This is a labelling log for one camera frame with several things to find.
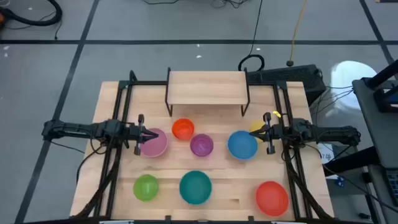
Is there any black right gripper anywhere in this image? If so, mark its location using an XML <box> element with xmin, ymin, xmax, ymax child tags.
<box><xmin>248</xmin><ymin>112</ymin><xmax>294</xmax><ymax>156</ymax></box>

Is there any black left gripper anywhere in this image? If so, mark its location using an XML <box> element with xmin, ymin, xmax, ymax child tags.
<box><xmin>122</xmin><ymin>114</ymin><xmax>160</xmax><ymax>156</ymax></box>

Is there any large pink bowl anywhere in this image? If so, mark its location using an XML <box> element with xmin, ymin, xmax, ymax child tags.
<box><xmin>139</xmin><ymin>127</ymin><xmax>169</xmax><ymax>159</ymax></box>

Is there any large blue bowl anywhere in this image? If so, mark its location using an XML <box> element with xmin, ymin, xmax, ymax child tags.
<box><xmin>227</xmin><ymin>130</ymin><xmax>259</xmax><ymax>161</ymax></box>

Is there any small orange bowl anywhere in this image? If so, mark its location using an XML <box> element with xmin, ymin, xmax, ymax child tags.
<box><xmin>172</xmin><ymin>118</ymin><xmax>195</xmax><ymax>141</ymax></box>

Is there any small green bowl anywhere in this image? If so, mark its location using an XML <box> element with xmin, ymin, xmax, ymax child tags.
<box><xmin>132</xmin><ymin>174</ymin><xmax>160</xmax><ymax>202</ymax></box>

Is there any small purple bowl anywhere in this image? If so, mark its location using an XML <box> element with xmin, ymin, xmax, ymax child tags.
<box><xmin>190</xmin><ymin>133</ymin><xmax>215</xmax><ymax>157</ymax></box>

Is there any large red bowl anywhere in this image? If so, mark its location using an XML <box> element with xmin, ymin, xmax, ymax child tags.
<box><xmin>255</xmin><ymin>180</ymin><xmax>290</xmax><ymax>217</ymax></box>

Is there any large teal bowl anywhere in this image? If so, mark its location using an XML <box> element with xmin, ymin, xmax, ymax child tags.
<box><xmin>178</xmin><ymin>170</ymin><xmax>213</xmax><ymax>205</ymax></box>

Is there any wooden shelf with black legs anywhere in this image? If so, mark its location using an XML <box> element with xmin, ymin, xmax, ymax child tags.
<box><xmin>165</xmin><ymin>67</ymin><xmax>251</xmax><ymax>118</ymax></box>

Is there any white paper label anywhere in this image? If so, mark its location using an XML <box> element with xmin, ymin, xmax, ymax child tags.
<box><xmin>317</xmin><ymin>142</ymin><xmax>336</xmax><ymax>165</ymax></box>

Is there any grey cart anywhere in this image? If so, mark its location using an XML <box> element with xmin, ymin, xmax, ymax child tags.
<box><xmin>351</xmin><ymin>77</ymin><xmax>398</xmax><ymax>169</ymax></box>

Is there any dark keyboard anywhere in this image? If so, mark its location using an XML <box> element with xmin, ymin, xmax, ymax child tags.
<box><xmin>385</xmin><ymin>167</ymin><xmax>398</xmax><ymax>206</ymax></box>

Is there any black metal table frame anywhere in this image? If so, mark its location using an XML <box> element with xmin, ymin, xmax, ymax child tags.
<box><xmin>74</xmin><ymin>70</ymin><xmax>335</xmax><ymax>224</ymax></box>

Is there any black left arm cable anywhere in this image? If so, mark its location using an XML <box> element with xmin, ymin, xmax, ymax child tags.
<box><xmin>89</xmin><ymin>136</ymin><xmax>107</xmax><ymax>156</ymax></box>

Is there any thin black cable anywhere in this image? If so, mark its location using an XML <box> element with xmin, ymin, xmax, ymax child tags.
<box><xmin>76</xmin><ymin>145</ymin><xmax>104</xmax><ymax>184</ymax></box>

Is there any black hanging cable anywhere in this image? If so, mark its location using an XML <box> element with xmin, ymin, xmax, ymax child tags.
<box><xmin>238</xmin><ymin>0</ymin><xmax>265</xmax><ymax>72</ymax></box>

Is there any yellow hanging cable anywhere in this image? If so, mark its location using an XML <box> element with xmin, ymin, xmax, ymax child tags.
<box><xmin>289</xmin><ymin>0</ymin><xmax>308</xmax><ymax>63</ymax></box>

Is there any black post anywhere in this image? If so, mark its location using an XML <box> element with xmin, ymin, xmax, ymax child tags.
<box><xmin>363</xmin><ymin>58</ymin><xmax>398</xmax><ymax>90</ymax></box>

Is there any thick black hose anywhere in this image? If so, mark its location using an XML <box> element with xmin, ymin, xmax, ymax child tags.
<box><xmin>0</xmin><ymin>0</ymin><xmax>63</xmax><ymax>27</ymax></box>

